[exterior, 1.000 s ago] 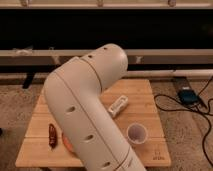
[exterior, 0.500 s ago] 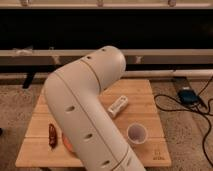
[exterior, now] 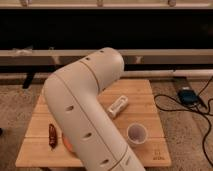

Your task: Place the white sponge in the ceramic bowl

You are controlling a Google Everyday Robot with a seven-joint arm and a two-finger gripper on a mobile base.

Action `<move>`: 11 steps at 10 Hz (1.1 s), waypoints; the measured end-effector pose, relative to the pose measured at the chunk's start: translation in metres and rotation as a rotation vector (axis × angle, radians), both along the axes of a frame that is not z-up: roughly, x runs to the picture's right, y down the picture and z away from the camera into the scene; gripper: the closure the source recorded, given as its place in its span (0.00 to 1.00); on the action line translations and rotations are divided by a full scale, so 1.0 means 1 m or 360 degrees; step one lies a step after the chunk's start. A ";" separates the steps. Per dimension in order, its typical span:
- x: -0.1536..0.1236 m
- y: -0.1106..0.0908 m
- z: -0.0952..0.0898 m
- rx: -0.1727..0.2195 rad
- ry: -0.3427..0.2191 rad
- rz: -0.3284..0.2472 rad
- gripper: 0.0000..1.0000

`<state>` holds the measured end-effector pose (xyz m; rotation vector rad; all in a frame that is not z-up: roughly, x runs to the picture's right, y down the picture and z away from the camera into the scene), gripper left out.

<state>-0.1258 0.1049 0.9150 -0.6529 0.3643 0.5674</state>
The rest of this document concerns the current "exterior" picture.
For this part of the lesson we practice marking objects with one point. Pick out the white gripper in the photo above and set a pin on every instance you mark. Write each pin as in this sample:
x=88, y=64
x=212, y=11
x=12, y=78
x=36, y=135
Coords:
x=118, y=106

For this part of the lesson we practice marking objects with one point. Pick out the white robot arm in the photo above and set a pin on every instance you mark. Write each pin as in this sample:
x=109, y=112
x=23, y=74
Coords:
x=71, y=95

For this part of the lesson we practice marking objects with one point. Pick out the wooden table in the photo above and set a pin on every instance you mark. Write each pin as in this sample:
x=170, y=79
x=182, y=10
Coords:
x=36, y=151

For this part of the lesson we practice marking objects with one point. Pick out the white paper cup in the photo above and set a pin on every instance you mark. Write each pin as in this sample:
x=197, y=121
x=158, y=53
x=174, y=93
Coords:
x=136, y=134

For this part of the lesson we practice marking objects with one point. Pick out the white metal rail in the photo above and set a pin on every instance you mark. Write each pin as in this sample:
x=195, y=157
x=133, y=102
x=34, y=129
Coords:
x=135, y=56

